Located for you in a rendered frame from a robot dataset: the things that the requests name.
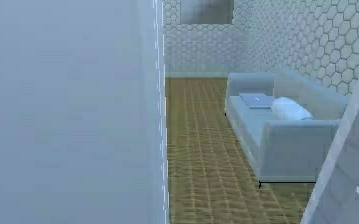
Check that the grey laptop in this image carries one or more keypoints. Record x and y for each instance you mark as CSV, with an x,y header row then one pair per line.
x,y
255,99

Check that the pale grey room door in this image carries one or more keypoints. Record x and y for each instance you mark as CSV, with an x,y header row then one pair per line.
x,y
70,110

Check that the white pillow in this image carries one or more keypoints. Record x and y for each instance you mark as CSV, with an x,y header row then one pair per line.
x,y
290,108

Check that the pale blue sofa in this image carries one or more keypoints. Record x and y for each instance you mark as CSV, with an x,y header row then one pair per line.
x,y
287,146

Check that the grey framed wall picture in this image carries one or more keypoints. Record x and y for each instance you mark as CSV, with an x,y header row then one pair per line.
x,y
206,11

